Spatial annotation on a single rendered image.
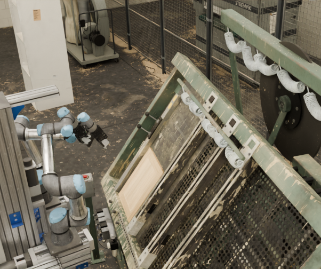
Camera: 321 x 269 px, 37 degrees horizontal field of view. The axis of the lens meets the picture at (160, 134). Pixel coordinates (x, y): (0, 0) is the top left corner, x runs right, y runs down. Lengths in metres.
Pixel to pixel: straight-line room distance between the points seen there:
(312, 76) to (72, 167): 3.80
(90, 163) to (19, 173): 2.87
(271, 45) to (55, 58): 4.48
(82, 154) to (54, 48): 1.74
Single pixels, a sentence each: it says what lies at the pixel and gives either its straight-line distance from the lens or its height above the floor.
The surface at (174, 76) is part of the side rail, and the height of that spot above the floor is 1.73.
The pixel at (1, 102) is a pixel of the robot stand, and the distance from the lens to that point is 3.04.
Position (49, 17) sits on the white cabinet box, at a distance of 7.01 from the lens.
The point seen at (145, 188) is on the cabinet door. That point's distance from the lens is 3.64.
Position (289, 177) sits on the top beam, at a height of 1.89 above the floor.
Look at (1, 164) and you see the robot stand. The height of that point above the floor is 1.67.
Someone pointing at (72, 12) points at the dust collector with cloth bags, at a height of 0.81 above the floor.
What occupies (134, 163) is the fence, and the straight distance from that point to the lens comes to 3.88.
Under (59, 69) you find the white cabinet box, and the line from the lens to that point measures 7.26.
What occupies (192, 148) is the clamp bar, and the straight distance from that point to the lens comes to 3.28.
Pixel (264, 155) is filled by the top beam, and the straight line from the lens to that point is 2.63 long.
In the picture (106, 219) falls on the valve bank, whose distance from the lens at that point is 3.99.
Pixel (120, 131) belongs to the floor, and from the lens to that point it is 6.61.
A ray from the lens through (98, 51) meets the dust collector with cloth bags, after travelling 8.74.
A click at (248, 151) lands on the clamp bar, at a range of 2.71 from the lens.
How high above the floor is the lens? 3.30
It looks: 31 degrees down
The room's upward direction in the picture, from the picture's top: 2 degrees counter-clockwise
